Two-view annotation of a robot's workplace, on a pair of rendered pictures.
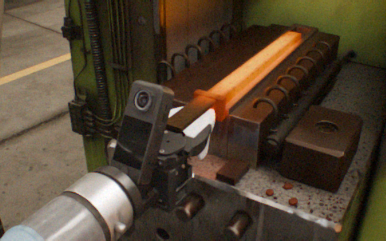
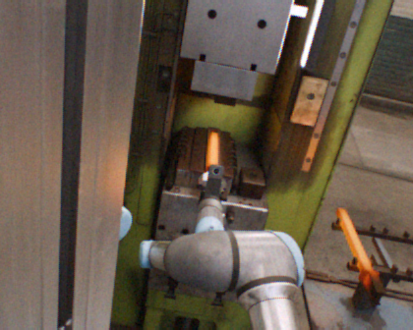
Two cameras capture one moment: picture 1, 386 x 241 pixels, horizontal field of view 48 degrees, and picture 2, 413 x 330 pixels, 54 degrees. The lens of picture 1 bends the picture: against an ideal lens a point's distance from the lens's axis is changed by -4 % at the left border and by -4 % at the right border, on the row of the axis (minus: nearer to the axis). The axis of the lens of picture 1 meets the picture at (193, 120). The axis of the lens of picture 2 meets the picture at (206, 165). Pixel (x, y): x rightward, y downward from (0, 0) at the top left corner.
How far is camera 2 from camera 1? 0.90 m
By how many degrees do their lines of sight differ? 31
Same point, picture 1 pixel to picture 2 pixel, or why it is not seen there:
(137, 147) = (215, 188)
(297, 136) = (246, 180)
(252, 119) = (229, 175)
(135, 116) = (213, 177)
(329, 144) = (259, 182)
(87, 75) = not seen: hidden behind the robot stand
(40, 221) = (211, 214)
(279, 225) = (245, 214)
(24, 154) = not seen: outside the picture
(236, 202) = (227, 208)
